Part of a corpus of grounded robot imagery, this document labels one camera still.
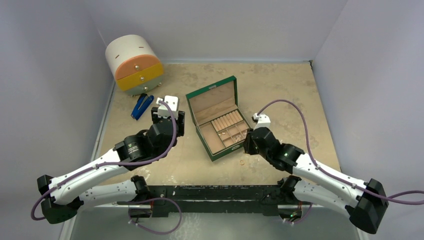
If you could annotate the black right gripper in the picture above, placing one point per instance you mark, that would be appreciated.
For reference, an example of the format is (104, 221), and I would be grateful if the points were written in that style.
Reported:
(251, 139)

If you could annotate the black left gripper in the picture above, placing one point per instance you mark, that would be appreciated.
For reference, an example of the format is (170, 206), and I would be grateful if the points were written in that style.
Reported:
(180, 122)

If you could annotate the beige removable jewelry tray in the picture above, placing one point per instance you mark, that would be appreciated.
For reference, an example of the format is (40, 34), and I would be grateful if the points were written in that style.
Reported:
(234, 125)

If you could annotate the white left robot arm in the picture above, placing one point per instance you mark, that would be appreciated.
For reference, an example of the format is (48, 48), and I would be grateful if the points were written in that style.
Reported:
(64, 196)

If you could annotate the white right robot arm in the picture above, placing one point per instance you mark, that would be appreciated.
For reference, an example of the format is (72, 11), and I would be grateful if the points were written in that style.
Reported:
(311, 181)

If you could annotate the green jewelry box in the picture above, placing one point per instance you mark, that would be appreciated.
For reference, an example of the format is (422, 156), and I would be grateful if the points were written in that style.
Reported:
(208, 103)

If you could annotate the blue hand tool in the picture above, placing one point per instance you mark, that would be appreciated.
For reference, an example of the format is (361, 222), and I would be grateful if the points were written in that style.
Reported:
(143, 102)

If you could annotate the white round drawer cabinet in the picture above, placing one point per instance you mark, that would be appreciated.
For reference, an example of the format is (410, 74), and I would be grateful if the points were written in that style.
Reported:
(135, 67)

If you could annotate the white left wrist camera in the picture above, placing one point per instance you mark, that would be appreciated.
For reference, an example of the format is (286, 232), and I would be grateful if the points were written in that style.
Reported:
(167, 106)

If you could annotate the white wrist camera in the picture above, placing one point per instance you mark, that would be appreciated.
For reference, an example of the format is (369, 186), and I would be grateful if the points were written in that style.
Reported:
(167, 106)
(261, 120)

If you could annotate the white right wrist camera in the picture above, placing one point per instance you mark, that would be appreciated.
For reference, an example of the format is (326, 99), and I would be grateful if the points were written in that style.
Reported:
(261, 120)

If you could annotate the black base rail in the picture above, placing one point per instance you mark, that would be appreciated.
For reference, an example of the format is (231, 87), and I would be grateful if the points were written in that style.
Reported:
(267, 200)

